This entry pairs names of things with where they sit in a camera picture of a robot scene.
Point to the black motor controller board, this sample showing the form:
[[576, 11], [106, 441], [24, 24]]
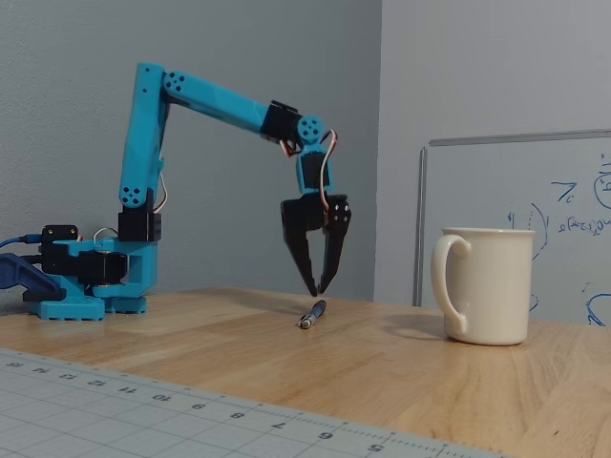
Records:
[[59, 236]]

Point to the grey gridded cutting mat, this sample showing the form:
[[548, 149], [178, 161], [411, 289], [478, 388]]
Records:
[[119, 415]]

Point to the dark grey backdrop panel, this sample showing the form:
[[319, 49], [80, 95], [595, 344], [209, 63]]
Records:
[[238, 52]]

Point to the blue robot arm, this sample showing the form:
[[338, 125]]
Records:
[[143, 143]]

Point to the dark blue table clamp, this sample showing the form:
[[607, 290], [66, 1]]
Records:
[[28, 281]]

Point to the dark blue pen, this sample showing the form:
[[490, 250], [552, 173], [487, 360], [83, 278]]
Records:
[[314, 314]]

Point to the whiteboard with blue drawings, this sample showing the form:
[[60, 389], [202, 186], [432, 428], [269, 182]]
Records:
[[477, 214]]

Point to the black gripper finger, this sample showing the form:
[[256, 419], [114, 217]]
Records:
[[303, 257], [336, 238]]

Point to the cream ceramic mug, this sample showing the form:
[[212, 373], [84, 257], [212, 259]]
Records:
[[496, 286]]

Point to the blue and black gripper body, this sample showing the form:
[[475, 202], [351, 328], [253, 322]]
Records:
[[304, 216]]

